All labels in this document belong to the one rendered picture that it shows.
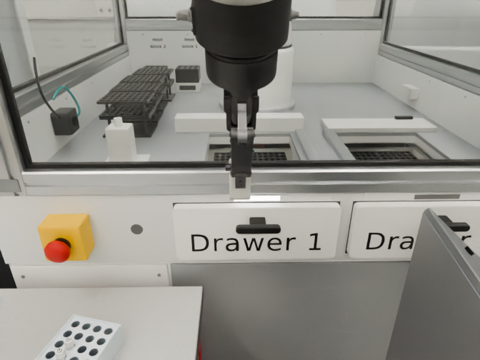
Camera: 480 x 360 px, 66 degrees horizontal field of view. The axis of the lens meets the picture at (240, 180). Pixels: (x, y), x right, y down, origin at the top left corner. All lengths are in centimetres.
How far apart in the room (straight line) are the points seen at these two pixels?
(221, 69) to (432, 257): 25
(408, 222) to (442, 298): 39
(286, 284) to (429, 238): 45
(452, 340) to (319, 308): 51
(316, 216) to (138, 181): 31
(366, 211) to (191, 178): 31
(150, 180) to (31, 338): 31
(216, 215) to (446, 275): 41
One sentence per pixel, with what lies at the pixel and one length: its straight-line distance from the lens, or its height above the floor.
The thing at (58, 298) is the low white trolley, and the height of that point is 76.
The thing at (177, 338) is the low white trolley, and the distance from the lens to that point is 65.
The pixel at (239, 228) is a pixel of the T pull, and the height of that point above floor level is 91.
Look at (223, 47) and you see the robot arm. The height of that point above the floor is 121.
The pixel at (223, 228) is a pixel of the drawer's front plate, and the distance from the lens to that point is 66.
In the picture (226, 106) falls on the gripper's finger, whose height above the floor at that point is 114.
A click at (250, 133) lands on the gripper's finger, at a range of 39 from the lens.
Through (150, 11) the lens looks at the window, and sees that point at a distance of 59.
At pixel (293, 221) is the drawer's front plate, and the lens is 66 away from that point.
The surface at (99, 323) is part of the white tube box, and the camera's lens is 66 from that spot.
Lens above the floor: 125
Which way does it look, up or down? 26 degrees down
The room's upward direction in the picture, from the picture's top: straight up
